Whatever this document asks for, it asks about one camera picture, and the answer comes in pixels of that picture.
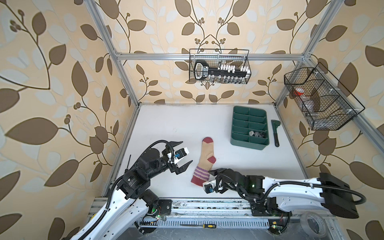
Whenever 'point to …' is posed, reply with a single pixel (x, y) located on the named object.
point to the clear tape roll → (313, 224)
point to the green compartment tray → (249, 128)
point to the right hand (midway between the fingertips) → (211, 173)
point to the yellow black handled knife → (210, 226)
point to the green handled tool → (275, 123)
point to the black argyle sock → (256, 134)
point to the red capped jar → (299, 91)
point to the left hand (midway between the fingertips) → (186, 149)
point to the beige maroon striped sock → (206, 160)
